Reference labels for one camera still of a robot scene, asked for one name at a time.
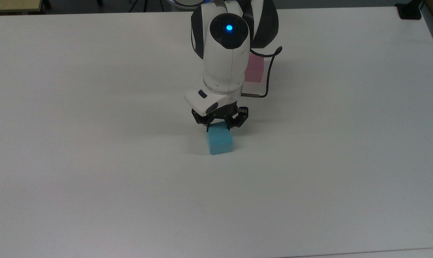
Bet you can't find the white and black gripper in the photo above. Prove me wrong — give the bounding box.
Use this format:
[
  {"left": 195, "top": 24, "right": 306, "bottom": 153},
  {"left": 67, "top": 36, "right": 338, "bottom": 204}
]
[{"left": 185, "top": 88, "right": 249, "bottom": 133}]

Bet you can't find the blue cube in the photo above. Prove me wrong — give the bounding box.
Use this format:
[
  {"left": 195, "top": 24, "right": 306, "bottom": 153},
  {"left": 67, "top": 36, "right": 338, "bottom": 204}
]
[{"left": 206, "top": 121, "right": 234, "bottom": 155}]

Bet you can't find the pink cube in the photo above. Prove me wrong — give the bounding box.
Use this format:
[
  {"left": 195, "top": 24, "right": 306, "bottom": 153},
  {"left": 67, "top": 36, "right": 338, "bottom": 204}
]
[{"left": 244, "top": 53, "right": 265, "bottom": 83}]

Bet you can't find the wooden board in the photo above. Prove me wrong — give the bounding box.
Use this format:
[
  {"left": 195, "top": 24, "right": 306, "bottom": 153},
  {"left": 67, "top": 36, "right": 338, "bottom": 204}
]
[{"left": 0, "top": 0, "right": 45, "bottom": 15}]

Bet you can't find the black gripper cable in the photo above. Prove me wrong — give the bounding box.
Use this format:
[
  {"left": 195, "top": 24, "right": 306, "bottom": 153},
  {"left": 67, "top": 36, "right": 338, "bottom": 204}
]
[{"left": 242, "top": 46, "right": 283, "bottom": 98}]

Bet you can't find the black corner mount clamp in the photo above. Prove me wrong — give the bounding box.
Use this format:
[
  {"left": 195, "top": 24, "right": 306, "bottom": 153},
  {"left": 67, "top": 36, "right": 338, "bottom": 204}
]
[{"left": 396, "top": 1, "right": 423, "bottom": 20}]

